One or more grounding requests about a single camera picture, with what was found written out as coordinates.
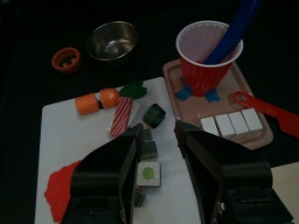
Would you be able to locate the blue tape piece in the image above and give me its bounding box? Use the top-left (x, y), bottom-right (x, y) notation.
top-left (204, 88), bottom-right (222, 103)

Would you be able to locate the white cutting board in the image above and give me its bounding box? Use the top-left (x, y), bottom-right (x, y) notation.
top-left (34, 76), bottom-right (203, 224)

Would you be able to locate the red flat toy blob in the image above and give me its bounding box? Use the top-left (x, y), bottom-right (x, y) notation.
top-left (43, 159), bottom-right (83, 224)

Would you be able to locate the blue small cube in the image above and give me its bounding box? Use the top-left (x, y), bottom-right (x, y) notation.
top-left (172, 83), bottom-right (192, 102)

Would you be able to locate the red toy knife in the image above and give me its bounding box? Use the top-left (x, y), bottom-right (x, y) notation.
top-left (231, 90), bottom-right (299, 138)

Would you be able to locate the small steel bowl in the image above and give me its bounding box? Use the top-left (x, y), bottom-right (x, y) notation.
top-left (86, 20), bottom-right (140, 62)

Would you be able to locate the dark green seaweed roll piece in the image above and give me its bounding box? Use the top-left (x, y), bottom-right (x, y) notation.
top-left (142, 102), bottom-right (167, 130)

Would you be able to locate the pink plastic tray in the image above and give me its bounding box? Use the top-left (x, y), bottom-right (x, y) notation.
top-left (162, 58), bottom-right (275, 151)

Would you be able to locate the red white striped salmon slice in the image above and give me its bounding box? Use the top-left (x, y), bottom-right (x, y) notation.
top-left (108, 96), bottom-right (135, 137)

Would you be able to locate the orange toy carrot green leaf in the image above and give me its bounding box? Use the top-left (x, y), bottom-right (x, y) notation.
top-left (74, 80), bottom-right (148, 116)

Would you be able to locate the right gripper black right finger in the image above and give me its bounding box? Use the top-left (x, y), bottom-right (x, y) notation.
top-left (172, 119), bottom-right (295, 224)

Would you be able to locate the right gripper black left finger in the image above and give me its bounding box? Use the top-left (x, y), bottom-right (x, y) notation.
top-left (60, 123), bottom-right (146, 224)

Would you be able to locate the clear glass beaker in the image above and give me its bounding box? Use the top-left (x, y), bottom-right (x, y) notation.
top-left (175, 19), bottom-right (246, 97)

